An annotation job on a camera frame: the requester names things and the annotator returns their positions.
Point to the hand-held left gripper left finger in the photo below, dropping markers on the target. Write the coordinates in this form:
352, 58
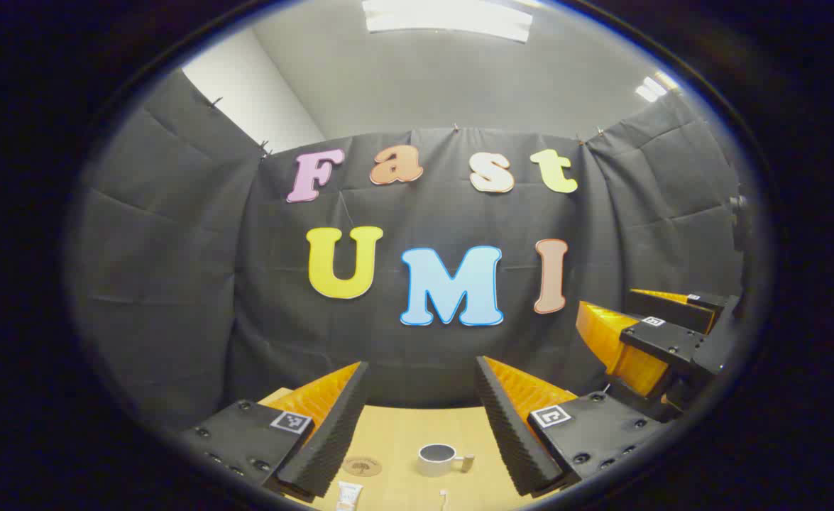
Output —
331, 433

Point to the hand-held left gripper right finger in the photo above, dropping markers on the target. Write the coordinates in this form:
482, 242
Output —
512, 433

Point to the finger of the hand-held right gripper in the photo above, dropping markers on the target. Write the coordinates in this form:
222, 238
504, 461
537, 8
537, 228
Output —
665, 341
672, 309

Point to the round cork coaster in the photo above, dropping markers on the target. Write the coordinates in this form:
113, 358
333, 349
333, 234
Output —
362, 466

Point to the white toothpaste tube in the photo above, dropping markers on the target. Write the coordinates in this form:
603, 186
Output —
349, 497

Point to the wooden toothbrush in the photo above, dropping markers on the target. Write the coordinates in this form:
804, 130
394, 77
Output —
444, 499

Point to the light wooden desktop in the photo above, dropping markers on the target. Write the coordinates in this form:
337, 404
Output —
402, 433

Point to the black backdrop cloth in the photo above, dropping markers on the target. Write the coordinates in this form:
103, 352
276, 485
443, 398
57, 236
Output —
175, 284

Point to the ceiling light panel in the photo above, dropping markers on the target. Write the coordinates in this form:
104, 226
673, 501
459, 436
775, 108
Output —
654, 86
445, 18

